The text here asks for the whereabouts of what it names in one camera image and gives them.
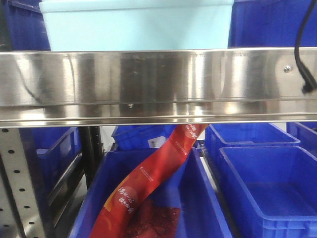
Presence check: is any blue bin rear middle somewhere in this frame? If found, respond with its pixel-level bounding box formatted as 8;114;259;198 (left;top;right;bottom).
112;124;177;150

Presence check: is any blue bin lower middle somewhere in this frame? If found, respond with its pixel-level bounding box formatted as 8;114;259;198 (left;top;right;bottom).
69;148;232;238

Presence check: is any blue bin rear right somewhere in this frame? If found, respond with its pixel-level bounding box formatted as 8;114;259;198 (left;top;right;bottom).
205;122;301;160

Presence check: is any light blue plastic bin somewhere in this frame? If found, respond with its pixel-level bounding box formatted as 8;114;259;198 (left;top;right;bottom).
39;0;233;51

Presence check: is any red snack bag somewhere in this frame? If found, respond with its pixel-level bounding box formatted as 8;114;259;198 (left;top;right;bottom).
90;124;207;238

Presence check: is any blue bin lower left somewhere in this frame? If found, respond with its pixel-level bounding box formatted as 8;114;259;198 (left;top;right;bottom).
31;127;81;193

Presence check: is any blue bin lower right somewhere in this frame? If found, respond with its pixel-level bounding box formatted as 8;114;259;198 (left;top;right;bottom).
219;146;317;238

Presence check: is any blue bin upper right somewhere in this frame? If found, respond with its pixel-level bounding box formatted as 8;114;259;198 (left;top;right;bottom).
228;0;310;47

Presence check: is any blue bin upper left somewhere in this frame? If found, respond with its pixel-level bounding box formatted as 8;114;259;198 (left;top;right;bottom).
1;0;50;51

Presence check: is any black shelf post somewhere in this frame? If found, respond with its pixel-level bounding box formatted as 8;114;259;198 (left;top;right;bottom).
78;126;104;189

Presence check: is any stainless steel shelf rail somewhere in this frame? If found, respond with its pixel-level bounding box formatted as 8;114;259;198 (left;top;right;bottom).
0;48;317;127

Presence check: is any black cable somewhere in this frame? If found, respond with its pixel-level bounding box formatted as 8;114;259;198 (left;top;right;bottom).
294;0;317;94

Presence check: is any perforated steel shelf post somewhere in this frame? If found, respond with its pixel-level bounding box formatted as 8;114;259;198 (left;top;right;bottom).
0;128;46;238

